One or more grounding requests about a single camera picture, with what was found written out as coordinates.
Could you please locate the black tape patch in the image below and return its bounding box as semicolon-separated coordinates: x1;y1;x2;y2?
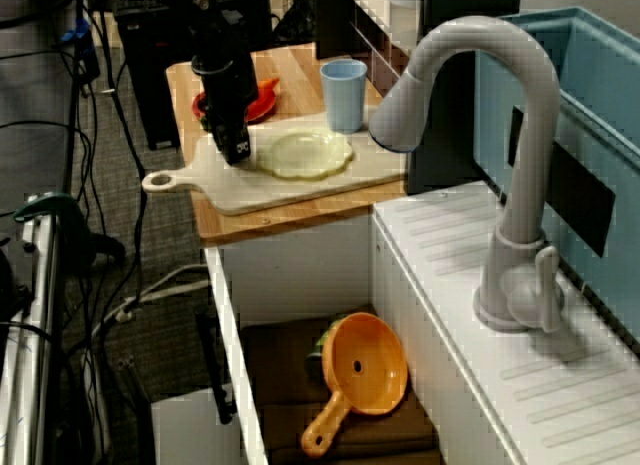
508;106;616;259

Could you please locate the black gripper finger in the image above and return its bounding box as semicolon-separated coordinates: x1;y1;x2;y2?
213;122;253;165

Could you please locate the light blue plastic cup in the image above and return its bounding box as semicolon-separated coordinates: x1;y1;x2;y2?
319;58;369;135

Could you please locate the black cabinet door handle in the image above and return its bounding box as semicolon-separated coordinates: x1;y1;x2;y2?
194;312;239;425

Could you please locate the white round container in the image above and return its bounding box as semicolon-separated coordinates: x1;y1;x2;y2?
385;0;424;49

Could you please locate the teal plastic bin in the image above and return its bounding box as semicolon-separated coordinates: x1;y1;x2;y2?
474;5;640;356

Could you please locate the black computer tower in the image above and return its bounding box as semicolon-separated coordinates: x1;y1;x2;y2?
114;0;236;151

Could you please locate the grey toy faucet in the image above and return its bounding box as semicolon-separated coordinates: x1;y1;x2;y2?
368;15;566;335

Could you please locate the beige cutting board with handle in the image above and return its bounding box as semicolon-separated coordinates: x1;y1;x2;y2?
141;109;409;217

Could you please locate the orange toy strainer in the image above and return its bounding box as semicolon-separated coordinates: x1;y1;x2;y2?
299;312;410;459

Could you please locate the aluminium frame rail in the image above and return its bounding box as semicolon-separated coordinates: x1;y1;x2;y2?
0;199;66;465

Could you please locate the grey cable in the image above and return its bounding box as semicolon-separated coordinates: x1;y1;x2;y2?
92;263;211;336

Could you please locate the cream flower-shaped plate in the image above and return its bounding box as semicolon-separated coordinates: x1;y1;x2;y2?
254;126;356;180

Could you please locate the green clamp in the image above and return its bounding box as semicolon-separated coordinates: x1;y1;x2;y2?
12;192;126;266

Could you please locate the blue connector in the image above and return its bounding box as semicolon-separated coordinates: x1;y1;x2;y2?
59;18;90;44

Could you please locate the red round plate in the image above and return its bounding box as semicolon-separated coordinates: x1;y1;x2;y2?
192;87;278;126

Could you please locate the black upright post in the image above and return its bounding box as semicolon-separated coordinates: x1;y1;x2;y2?
407;0;522;196

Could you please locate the white toy sink basin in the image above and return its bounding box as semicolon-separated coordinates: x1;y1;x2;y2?
202;179;640;465

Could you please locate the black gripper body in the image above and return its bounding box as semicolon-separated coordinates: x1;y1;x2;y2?
192;59;261;131

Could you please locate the orange toy carrot green stem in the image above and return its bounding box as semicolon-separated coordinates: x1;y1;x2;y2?
197;77;280;131

